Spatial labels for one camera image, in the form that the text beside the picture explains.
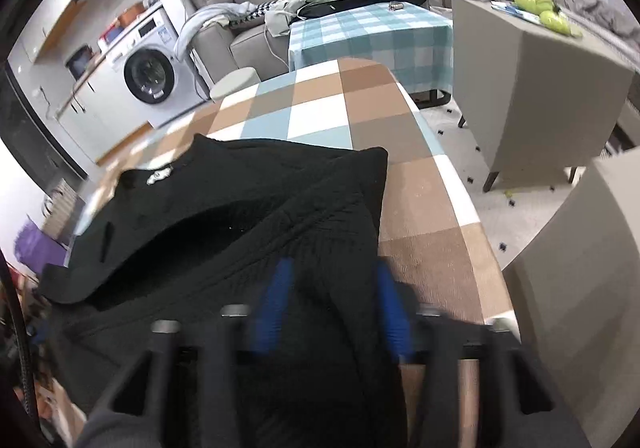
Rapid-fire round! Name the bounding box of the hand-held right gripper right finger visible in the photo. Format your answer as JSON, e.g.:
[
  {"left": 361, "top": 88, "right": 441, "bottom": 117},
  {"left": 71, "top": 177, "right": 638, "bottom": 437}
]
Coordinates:
[{"left": 377, "top": 259, "right": 591, "bottom": 448}]

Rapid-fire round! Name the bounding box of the grey side table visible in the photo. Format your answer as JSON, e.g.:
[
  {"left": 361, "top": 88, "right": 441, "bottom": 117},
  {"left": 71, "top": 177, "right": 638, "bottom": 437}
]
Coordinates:
[{"left": 450, "top": 0, "right": 636, "bottom": 191}]

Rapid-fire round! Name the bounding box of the light blue blanket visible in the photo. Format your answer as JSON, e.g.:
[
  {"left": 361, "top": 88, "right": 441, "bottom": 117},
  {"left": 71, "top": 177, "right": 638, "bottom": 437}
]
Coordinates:
[{"left": 175, "top": 2, "right": 256, "bottom": 54}]

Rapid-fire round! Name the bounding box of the white washing machine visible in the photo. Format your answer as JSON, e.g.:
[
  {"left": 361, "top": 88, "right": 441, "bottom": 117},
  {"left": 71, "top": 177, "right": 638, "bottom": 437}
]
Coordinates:
[{"left": 107, "top": 3, "right": 211, "bottom": 129}]

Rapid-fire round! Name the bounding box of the black knit sweater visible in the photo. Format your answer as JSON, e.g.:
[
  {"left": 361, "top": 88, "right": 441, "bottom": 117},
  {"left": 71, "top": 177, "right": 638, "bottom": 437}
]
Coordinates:
[{"left": 37, "top": 133, "right": 416, "bottom": 448}]

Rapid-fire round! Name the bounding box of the black cable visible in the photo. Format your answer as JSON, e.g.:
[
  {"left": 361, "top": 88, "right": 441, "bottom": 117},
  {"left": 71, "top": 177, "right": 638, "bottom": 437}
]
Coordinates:
[{"left": 0, "top": 248, "right": 41, "bottom": 429}]

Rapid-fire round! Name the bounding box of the blue basin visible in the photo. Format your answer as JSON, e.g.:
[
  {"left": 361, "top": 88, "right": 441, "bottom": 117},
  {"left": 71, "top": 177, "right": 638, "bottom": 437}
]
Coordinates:
[{"left": 100, "top": 25, "right": 126, "bottom": 49}]

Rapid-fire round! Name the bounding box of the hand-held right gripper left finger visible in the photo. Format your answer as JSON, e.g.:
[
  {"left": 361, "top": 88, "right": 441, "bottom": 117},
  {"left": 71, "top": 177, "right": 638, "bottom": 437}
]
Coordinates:
[{"left": 97, "top": 257, "right": 297, "bottom": 448}]

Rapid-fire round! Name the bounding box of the white base cabinet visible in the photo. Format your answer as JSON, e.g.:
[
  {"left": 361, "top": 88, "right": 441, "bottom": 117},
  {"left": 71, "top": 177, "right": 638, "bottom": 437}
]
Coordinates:
[{"left": 47, "top": 53, "right": 151, "bottom": 164}]

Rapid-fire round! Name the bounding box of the white wall cabinet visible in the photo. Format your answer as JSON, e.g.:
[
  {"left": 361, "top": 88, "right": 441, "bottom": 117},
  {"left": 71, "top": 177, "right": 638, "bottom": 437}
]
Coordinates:
[{"left": 10, "top": 0, "right": 141, "bottom": 64}]

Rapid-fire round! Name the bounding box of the black cooking pot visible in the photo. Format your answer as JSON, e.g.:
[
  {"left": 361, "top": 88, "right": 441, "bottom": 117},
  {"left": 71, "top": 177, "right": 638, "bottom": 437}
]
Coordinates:
[{"left": 65, "top": 44, "right": 96, "bottom": 79}]

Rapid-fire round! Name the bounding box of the round white stool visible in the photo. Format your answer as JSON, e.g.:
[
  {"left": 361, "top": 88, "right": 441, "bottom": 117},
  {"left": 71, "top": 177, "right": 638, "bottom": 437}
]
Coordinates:
[{"left": 209, "top": 68, "right": 261, "bottom": 103}]

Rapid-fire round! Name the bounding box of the dark door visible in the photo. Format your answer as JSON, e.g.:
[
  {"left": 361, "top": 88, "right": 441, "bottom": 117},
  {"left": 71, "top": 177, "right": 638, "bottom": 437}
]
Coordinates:
[{"left": 0, "top": 68, "right": 88, "bottom": 199}]

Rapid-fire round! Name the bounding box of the brown checked tablecloth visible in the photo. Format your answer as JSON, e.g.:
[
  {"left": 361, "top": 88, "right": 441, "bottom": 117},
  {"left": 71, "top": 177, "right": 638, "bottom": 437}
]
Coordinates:
[{"left": 75, "top": 57, "right": 516, "bottom": 448}]

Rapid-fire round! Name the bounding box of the blue checked tablecloth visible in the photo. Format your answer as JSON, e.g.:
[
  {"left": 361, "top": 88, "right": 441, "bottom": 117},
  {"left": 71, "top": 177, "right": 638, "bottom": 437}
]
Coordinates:
[{"left": 287, "top": 1, "right": 456, "bottom": 101}]

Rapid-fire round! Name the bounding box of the grey bedding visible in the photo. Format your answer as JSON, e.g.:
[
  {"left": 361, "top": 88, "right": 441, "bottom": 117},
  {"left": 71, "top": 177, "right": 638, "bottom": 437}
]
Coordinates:
[{"left": 552, "top": 0, "right": 640, "bottom": 74}]

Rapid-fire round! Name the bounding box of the grey sofa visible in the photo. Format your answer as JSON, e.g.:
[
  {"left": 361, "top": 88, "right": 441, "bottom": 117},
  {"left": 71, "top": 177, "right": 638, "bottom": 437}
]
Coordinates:
[{"left": 182, "top": 0, "right": 311, "bottom": 94}]

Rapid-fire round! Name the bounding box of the white crumpled cloth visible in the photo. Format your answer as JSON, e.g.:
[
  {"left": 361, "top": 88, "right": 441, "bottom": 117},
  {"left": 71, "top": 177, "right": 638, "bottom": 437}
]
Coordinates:
[{"left": 264, "top": 0, "right": 326, "bottom": 36}]

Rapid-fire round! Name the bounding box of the grey low table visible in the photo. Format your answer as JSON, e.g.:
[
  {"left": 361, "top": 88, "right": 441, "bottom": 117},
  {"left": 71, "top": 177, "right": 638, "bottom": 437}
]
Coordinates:
[{"left": 502, "top": 148, "right": 640, "bottom": 448}]

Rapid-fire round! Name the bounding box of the woven laundry basket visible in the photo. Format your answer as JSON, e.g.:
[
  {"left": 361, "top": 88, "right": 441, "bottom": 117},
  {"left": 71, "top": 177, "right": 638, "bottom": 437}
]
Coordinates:
[{"left": 42, "top": 178, "right": 86, "bottom": 244}]

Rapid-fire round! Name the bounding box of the houndstooth pillow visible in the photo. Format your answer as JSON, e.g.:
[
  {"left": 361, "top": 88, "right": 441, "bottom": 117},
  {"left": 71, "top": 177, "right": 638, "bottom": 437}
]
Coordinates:
[{"left": 230, "top": 0, "right": 278, "bottom": 29}]

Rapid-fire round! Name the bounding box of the purple bag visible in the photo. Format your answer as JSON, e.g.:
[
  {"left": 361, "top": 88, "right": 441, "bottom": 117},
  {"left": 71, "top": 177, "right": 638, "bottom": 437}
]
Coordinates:
[{"left": 12, "top": 220, "right": 68, "bottom": 279}]

